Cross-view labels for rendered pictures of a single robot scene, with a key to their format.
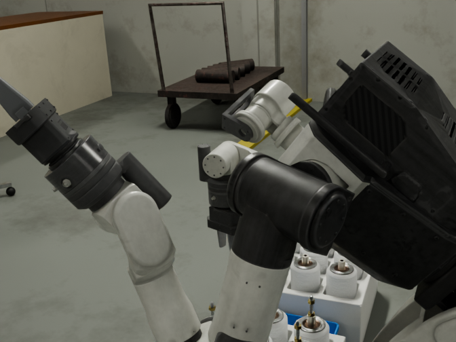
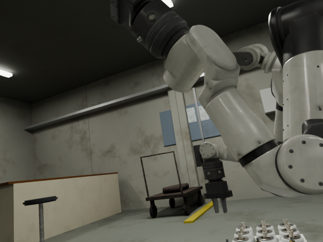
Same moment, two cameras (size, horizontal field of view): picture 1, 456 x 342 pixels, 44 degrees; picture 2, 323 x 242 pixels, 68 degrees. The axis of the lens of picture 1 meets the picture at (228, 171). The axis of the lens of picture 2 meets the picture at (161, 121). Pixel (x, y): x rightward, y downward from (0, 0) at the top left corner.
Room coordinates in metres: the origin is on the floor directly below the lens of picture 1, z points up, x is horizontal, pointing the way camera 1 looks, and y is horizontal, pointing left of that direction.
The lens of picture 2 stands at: (0.36, 0.25, 0.63)
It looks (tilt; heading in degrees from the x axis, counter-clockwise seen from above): 13 degrees up; 357
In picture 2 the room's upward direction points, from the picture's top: 8 degrees counter-clockwise
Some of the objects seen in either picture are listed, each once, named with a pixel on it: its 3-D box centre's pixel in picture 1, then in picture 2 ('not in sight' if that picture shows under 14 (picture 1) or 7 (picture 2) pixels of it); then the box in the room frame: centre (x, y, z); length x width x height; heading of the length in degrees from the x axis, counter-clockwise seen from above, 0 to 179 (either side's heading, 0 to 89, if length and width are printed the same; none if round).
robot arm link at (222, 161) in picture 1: (218, 167); (207, 156); (1.40, 0.03, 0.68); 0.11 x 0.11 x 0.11; 69
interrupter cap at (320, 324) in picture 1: (311, 324); not in sight; (1.30, -0.20, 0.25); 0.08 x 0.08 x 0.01
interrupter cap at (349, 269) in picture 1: (341, 269); (291, 236); (1.59, -0.34, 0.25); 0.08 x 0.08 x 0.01
